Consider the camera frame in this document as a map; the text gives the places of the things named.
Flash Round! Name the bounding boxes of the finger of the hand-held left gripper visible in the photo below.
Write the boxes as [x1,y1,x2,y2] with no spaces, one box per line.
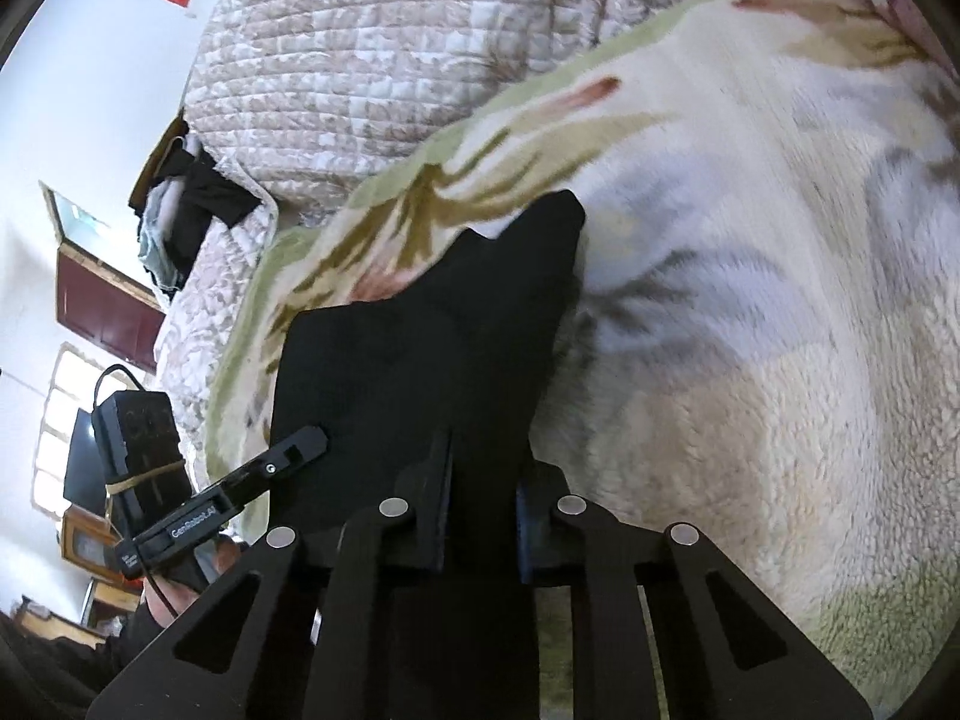
[223,425,329,509]

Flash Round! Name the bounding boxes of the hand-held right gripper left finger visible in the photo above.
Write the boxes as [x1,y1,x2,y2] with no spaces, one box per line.
[86,431,455,720]

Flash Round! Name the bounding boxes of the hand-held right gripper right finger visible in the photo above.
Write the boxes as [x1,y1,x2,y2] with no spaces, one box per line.
[514,460,875,720]

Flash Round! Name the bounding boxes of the black pants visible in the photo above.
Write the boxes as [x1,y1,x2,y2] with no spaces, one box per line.
[266,190,587,720]

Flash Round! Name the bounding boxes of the person's left forearm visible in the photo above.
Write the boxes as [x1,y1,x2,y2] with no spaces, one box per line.
[0,596,162,720]

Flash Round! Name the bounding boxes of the person's left hand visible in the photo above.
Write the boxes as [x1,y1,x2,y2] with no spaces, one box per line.
[142,538,244,628]

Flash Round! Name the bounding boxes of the black monitor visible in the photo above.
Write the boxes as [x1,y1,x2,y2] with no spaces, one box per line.
[63,409,115,520]

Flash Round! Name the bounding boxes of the bright window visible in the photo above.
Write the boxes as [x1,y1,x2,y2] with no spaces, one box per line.
[28,343,102,518]

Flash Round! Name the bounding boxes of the wooden framed picture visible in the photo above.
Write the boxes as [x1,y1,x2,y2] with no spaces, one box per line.
[61,508,127,587]

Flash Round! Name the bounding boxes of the dark red wooden door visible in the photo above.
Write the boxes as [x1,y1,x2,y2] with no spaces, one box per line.
[55,246,167,377]

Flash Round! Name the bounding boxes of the pile of dark clothes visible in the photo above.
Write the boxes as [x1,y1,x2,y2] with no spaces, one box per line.
[127,116,260,298]

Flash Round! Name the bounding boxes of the cream floral fleece blanket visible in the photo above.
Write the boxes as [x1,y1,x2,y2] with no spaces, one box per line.
[206,0,960,720]

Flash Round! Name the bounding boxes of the white quilted bedspread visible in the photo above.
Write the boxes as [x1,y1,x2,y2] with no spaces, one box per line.
[154,0,796,466]

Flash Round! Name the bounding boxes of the black cable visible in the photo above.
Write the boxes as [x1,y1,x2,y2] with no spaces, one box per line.
[91,363,155,413]

